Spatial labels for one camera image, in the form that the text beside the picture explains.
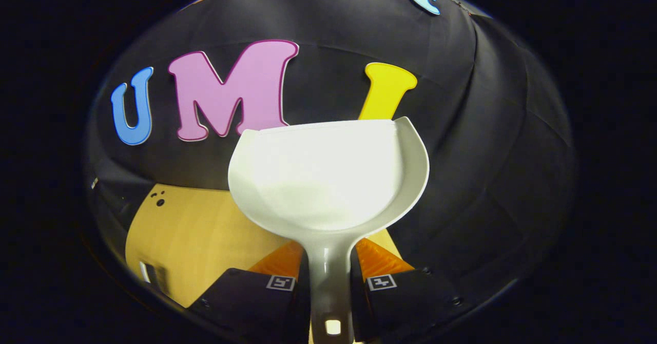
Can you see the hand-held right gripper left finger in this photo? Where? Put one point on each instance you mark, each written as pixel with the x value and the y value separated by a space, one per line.
pixel 303 303

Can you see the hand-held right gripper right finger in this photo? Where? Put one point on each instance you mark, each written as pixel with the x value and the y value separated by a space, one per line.
pixel 358 303

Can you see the white plastic dustpan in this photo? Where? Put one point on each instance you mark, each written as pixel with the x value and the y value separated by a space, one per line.
pixel 328 179

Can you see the wooden desktop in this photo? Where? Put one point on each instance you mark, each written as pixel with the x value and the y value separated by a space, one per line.
pixel 205 231

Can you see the black backdrop cloth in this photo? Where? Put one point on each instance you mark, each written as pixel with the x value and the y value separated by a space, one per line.
pixel 487 128

